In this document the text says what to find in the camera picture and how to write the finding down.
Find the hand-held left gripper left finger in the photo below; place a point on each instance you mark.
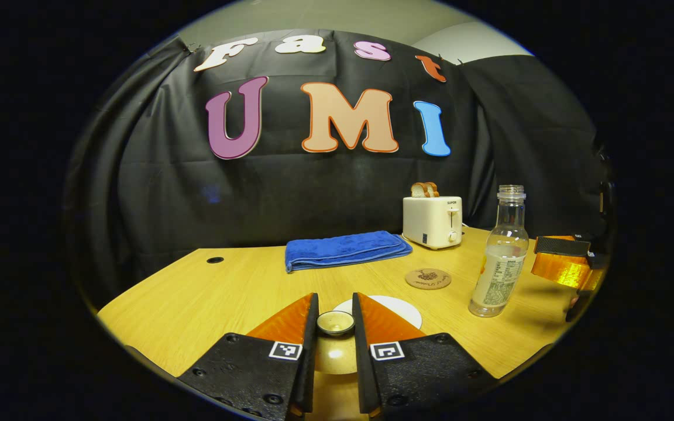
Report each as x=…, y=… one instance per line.
x=308, y=362

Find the white toaster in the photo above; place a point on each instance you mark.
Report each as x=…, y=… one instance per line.
x=427, y=222

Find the white ceramic teacup lid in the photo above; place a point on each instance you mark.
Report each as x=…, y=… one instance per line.
x=336, y=354

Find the folded blue towel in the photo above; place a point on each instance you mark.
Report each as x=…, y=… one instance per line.
x=343, y=248

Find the white ceramic teacup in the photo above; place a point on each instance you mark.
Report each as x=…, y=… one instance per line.
x=400, y=310

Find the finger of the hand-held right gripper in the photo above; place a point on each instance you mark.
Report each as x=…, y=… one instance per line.
x=565, y=269

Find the toasted bread slice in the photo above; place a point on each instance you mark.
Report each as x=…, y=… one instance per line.
x=432, y=189
x=418, y=190

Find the round cork coaster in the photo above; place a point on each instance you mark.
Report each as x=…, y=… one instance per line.
x=428, y=279

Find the clear plastic water bottle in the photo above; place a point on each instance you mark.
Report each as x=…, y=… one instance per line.
x=498, y=275

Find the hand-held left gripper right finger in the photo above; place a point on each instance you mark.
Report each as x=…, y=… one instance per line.
x=363, y=362

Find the black backdrop cloth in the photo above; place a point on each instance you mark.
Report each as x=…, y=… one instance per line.
x=167, y=193

